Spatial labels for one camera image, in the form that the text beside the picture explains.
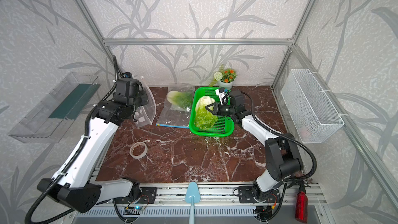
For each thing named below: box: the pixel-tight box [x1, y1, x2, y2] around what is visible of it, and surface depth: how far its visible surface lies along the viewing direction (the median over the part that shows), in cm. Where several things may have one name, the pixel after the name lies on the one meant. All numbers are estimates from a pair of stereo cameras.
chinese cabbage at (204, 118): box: [194, 95, 219, 130], surface depth 83 cm
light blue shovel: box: [185, 181, 201, 224], surface depth 74 cm
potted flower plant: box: [208, 64, 238, 90], surface depth 110 cm
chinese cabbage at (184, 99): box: [166, 90, 194, 110], surface depth 107 cm
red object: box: [294, 185, 309, 224], surface depth 70 cm
